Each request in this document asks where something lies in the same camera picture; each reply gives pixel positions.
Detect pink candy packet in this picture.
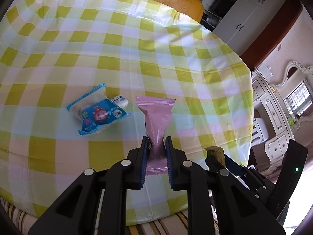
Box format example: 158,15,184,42
136,96,176,176

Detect blue cartoon snack packet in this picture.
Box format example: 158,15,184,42
66,83,130,136

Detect small white slatted stool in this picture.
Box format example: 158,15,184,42
251,118,268,147

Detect white ornate dressing table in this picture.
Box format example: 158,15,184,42
251,61,312,176

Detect green checkered tablecloth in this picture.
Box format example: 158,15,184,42
1,0,253,216

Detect white wardrobe cabinet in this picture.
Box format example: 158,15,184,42
200,0,285,55

